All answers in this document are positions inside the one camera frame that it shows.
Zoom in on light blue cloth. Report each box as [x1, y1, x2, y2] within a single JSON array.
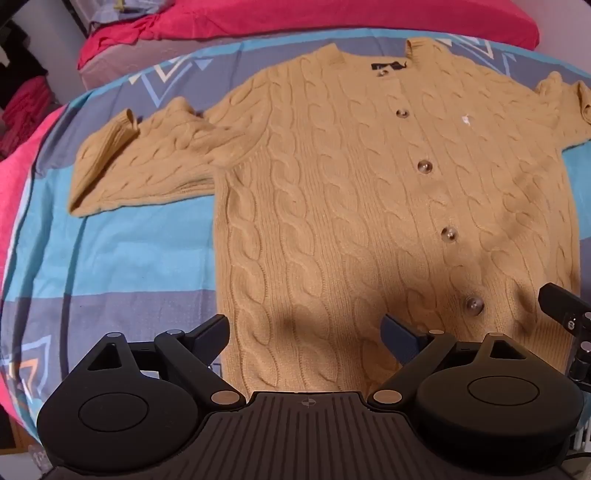
[[89, 0, 155, 25]]

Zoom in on white radiator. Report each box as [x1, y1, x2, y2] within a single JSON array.
[[571, 422, 591, 452]]

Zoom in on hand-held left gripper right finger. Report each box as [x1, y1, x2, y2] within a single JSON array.
[[367, 313, 533, 409]]

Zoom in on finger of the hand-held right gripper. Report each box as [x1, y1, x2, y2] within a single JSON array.
[[538, 282, 591, 384]]

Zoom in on dark hanging clothes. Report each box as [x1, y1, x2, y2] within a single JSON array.
[[0, 21, 49, 114]]

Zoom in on red knitted garment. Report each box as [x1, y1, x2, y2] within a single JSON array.
[[1, 76, 60, 160]]

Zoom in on tan cable-knit cardigan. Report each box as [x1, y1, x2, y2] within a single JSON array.
[[68, 38, 591, 393]]

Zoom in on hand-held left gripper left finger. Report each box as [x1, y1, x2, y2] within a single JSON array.
[[85, 314, 246, 409]]

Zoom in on blue grey patterned bed cover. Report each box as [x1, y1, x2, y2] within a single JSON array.
[[0, 36, 591, 435]]

